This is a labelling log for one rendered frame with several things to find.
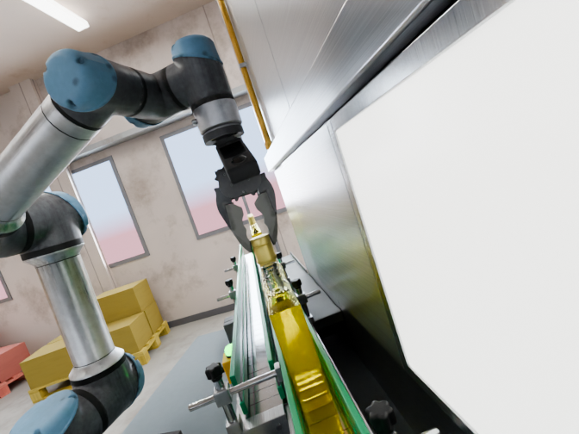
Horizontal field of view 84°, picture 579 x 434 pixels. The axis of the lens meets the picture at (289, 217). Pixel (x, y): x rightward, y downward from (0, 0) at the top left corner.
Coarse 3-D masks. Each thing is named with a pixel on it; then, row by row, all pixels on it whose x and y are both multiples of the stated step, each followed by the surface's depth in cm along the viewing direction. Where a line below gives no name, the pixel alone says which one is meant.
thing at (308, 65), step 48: (240, 0) 80; (288, 0) 47; (336, 0) 33; (384, 0) 22; (432, 0) 18; (240, 48) 107; (288, 48) 55; (336, 48) 32; (384, 48) 24; (288, 96) 67; (336, 96) 36; (288, 144) 72; (288, 192) 114; (384, 384) 70
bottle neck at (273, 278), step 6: (270, 264) 57; (276, 264) 55; (264, 270) 55; (270, 270) 55; (276, 270) 55; (270, 276) 55; (276, 276) 55; (270, 282) 55; (276, 282) 55; (282, 282) 56; (270, 288) 55; (276, 288) 55; (282, 288) 55
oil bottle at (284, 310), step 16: (288, 288) 57; (272, 304) 54; (288, 304) 54; (272, 320) 54; (288, 320) 54; (304, 320) 55; (288, 336) 54; (304, 336) 55; (288, 352) 54; (304, 352) 55; (288, 368) 55; (304, 368) 55; (320, 368) 56; (304, 384) 55; (320, 384) 56; (304, 400) 55; (320, 400) 56
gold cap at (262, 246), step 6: (264, 234) 56; (252, 240) 54; (258, 240) 54; (264, 240) 54; (270, 240) 55; (252, 246) 55; (258, 246) 54; (264, 246) 54; (270, 246) 55; (258, 252) 54; (264, 252) 54; (270, 252) 55; (258, 258) 55; (264, 258) 54; (270, 258) 54
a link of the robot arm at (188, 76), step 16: (176, 48) 52; (192, 48) 51; (208, 48) 52; (176, 64) 52; (192, 64) 51; (208, 64) 52; (176, 80) 52; (192, 80) 52; (208, 80) 51; (224, 80) 53; (176, 96) 54; (192, 96) 52; (208, 96) 52; (224, 96) 53; (192, 112) 54
